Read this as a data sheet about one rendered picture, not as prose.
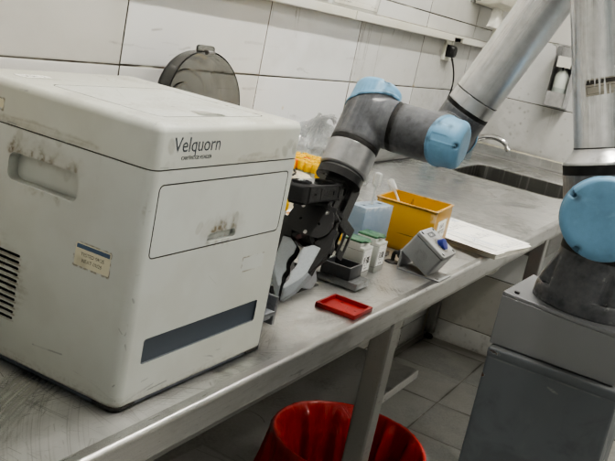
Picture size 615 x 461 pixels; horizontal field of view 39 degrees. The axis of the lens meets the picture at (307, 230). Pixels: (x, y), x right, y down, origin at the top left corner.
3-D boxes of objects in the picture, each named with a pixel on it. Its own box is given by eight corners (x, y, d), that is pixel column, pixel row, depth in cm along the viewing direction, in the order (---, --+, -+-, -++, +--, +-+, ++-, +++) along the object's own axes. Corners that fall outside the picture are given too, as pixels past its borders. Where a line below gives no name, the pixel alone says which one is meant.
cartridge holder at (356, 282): (355, 292, 144) (360, 272, 143) (308, 275, 148) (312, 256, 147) (368, 286, 148) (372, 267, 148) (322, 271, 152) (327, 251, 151)
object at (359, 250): (358, 279, 152) (365, 242, 150) (334, 271, 154) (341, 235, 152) (367, 275, 155) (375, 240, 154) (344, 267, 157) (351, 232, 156)
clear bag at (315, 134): (320, 198, 213) (336, 124, 209) (254, 181, 217) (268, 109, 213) (343, 184, 238) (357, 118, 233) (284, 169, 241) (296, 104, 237)
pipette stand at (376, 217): (361, 261, 164) (372, 210, 161) (331, 250, 168) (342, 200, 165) (388, 255, 172) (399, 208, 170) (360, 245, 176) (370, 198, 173)
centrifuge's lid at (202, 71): (174, 39, 167) (145, 37, 171) (165, 168, 171) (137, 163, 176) (247, 50, 184) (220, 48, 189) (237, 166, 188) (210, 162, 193)
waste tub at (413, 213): (426, 259, 175) (437, 212, 173) (366, 241, 180) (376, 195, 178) (443, 249, 187) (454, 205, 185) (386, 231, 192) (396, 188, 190)
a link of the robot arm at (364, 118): (404, 80, 127) (352, 67, 130) (376, 145, 124) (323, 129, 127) (411, 106, 134) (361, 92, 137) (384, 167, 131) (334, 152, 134)
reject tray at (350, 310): (353, 320, 130) (354, 316, 130) (314, 305, 133) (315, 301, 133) (372, 311, 136) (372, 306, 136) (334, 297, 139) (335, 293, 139)
